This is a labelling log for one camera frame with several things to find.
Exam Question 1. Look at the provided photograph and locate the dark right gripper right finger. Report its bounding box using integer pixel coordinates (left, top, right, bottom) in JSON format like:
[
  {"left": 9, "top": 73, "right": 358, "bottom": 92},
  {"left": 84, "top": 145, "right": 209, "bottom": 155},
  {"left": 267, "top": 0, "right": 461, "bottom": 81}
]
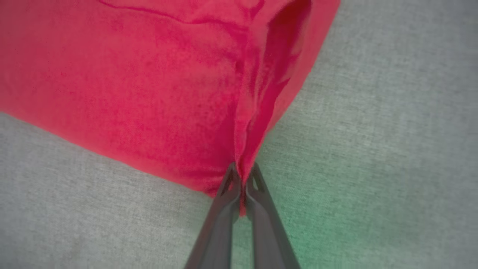
[{"left": 244, "top": 162, "right": 301, "bottom": 269}]

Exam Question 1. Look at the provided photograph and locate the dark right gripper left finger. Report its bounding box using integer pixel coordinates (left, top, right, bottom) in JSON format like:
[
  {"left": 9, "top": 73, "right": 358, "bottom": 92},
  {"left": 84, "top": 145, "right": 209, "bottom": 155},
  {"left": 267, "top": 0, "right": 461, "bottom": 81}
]
[{"left": 184, "top": 162, "right": 242, "bottom": 269}]

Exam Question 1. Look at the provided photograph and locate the red and white garment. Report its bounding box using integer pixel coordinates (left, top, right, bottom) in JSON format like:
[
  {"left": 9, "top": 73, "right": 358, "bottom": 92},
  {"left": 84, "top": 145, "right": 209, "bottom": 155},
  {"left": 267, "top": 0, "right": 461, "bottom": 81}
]
[{"left": 0, "top": 0, "right": 341, "bottom": 217}]

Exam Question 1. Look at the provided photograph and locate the grey fabric sofa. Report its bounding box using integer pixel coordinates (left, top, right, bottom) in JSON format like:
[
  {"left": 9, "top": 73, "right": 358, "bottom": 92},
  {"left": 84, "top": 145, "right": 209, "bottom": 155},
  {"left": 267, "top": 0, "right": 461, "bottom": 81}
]
[{"left": 0, "top": 0, "right": 478, "bottom": 269}]

